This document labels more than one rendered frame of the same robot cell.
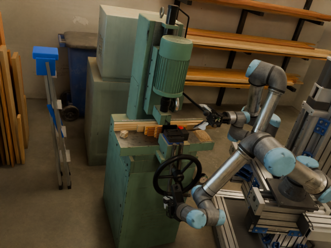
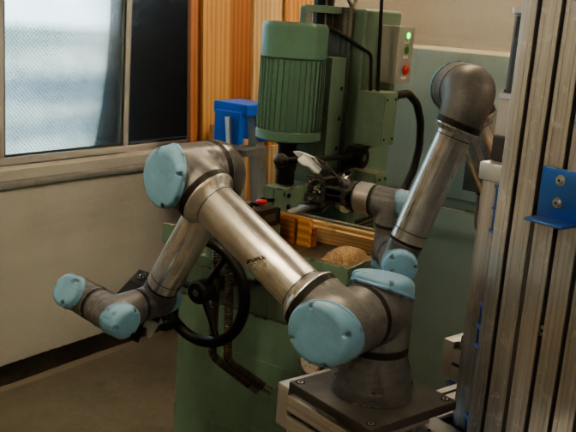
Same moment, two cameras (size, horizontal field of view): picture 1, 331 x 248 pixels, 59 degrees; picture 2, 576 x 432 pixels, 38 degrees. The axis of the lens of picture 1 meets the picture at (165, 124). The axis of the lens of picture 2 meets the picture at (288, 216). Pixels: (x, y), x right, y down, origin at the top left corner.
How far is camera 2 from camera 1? 200 cm
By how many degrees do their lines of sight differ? 56
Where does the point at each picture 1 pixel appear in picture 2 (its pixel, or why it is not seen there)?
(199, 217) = (66, 282)
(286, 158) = (160, 157)
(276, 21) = not seen: outside the picture
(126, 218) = (180, 416)
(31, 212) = (146, 405)
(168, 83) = (262, 108)
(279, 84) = (446, 102)
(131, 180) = (183, 310)
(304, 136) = (477, 249)
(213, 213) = (104, 297)
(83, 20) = not seen: hidden behind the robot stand
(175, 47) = (266, 31)
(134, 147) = not seen: hidden behind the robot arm
